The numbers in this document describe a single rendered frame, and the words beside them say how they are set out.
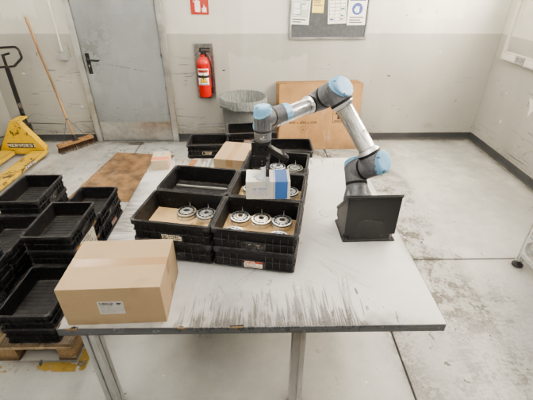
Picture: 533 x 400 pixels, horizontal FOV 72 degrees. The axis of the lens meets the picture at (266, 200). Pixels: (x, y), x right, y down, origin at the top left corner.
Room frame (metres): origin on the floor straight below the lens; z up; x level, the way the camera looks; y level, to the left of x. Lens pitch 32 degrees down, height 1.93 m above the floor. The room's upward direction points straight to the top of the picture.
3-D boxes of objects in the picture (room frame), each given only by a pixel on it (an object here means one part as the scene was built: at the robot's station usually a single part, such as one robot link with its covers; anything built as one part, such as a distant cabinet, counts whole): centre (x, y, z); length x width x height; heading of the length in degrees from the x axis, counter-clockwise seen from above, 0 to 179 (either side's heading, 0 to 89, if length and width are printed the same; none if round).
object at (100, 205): (2.33, 1.33, 0.31); 0.40 x 0.30 x 0.34; 1
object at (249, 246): (1.48, 0.04, 0.87); 0.40 x 0.30 x 0.11; 80
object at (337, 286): (1.80, 0.07, 0.35); 1.60 x 1.60 x 0.70; 1
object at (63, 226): (1.93, 1.32, 0.37); 0.40 x 0.30 x 0.45; 1
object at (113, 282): (1.16, 0.62, 0.80); 0.40 x 0.30 x 0.20; 93
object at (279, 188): (1.49, -0.01, 1.09); 0.20 x 0.12 x 0.09; 91
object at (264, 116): (1.49, 0.01, 1.41); 0.09 x 0.08 x 0.11; 132
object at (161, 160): (2.47, 0.78, 0.74); 0.16 x 0.12 x 0.07; 6
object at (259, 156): (1.49, 0.02, 1.25); 0.09 x 0.08 x 0.12; 91
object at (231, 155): (2.38, 0.22, 0.78); 0.30 x 0.22 x 0.16; 170
